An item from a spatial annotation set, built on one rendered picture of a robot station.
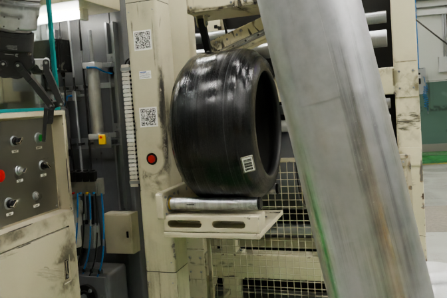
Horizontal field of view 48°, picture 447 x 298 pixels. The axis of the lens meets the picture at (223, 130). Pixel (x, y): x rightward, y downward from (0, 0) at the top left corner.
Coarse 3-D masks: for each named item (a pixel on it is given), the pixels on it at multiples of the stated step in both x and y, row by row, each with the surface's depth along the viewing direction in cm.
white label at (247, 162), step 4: (248, 156) 163; (252, 156) 163; (244, 160) 163; (248, 160) 164; (252, 160) 164; (244, 164) 164; (248, 164) 164; (252, 164) 164; (244, 168) 165; (248, 168) 165; (252, 168) 165; (244, 172) 166
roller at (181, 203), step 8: (176, 200) 182; (184, 200) 181; (192, 200) 180; (200, 200) 179; (208, 200) 178; (216, 200) 177; (224, 200) 176; (232, 200) 175; (240, 200) 174; (248, 200) 173; (256, 200) 172; (176, 208) 183; (184, 208) 182; (192, 208) 180; (200, 208) 179; (208, 208) 178; (216, 208) 177; (224, 208) 176; (232, 208) 176; (240, 208) 175; (248, 208) 174; (256, 208) 173
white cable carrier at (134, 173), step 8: (128, 72) 198; (128, 80) 194; (128, 96) 195; (128, 104) 195; (128, 112) 195; (128, 120) 196; (128, 128) 196; (128, 136) 196; (128, 144) 196; (128, 152) 197; (136, 152) 196; (128, 160) 197; (136, 160) 196; (136, 168) 196; (136, 176) 196; (136, 184) 196
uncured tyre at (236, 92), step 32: (192, 64) 176; (224, 64) 170; (256, 64) 175; (192, 96) 167; (224, 96) 163; (256, 96) 211; (192, 128) 165; (224, 128) 161; (256, 128) 214; (192, 160) 168; (224, 160) 164; (256, 160) 168; (224, 192) 175; (256, 192) 176
